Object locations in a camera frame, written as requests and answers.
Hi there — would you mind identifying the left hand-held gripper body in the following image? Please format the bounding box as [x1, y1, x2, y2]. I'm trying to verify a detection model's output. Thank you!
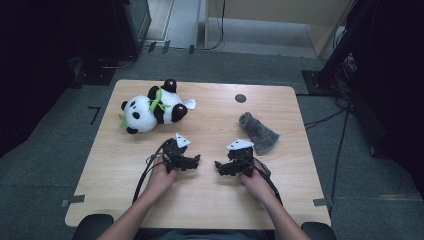
[162, 132, 193, 174]

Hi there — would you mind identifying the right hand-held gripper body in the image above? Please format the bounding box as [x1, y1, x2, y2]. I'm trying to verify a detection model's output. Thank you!
[226, 138, 256, 178]

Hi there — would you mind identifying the grey fuzzy cloth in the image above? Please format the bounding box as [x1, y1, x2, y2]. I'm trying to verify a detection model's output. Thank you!
[238, 111, 281, 156]

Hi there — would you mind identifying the panda plush toy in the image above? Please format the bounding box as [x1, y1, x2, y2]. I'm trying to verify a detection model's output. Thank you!
[118, 78, 198, 135]

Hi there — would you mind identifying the person's left hand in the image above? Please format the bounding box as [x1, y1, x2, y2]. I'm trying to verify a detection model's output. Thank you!
[143, 155, 179, 201]

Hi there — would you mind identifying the person's right hand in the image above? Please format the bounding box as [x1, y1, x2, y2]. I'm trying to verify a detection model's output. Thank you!
[240, 160, 276, 203]

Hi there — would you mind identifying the person's grey-blue clothing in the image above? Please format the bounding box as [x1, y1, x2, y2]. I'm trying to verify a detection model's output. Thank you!
[133, 228, 278, 240]

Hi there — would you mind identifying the grey floor tape piece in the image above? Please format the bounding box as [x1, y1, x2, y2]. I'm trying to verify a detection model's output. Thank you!
[312, 197, 334, 207]

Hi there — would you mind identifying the black chair armrest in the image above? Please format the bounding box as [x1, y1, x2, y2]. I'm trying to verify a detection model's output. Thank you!
[300, 221, 338, 240]
[72, 213, 115, 240]

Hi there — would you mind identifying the black metal stand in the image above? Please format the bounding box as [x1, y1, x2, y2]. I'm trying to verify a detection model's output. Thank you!
[301, 0, 368, 98]

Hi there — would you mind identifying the black cabinet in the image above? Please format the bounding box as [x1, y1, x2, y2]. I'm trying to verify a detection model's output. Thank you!
[111, 0, 153, 59]

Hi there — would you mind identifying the light wooden furniture panel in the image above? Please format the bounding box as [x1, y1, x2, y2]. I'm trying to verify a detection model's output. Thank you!
[204, 0, 356, 58]

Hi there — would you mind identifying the dark curtain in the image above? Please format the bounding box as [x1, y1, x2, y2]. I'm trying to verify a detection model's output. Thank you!
[0, 0, 118, 158]
[346, 0, 424, 201]

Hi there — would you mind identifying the right hand-held gripper black cable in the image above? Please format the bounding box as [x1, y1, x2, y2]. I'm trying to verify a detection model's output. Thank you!
[253, 159, 284, 206]

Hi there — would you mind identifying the hand-held gripper black cable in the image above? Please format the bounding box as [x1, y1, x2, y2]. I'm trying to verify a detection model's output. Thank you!
[253, 159, 284, 206]
[132, 139, 172, 204]

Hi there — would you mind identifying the left hand-held gripper black cable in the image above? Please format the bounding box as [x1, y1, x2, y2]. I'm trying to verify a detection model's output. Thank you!
[132, 139, 172, 204]

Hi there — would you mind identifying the short black floor cable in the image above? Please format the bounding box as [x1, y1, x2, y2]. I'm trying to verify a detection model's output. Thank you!
[303, 108, 348, 131]

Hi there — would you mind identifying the long black floor cable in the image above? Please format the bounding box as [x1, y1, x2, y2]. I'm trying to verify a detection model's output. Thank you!
[329, 106, 351, 203]

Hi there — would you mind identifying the looped black floor cable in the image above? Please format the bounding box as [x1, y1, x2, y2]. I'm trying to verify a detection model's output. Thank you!
[98, 54, 138, 70]

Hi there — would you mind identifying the black floor base plate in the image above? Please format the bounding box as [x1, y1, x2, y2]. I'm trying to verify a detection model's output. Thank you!
[66, 56, 116, 89]

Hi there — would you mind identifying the tangled cable bundle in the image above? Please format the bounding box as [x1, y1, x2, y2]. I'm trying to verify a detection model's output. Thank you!
[333, 53, 358, 108]

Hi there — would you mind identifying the thin black hanging cable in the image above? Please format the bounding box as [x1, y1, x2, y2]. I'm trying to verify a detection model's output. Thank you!
[199, 0, 226, 52]

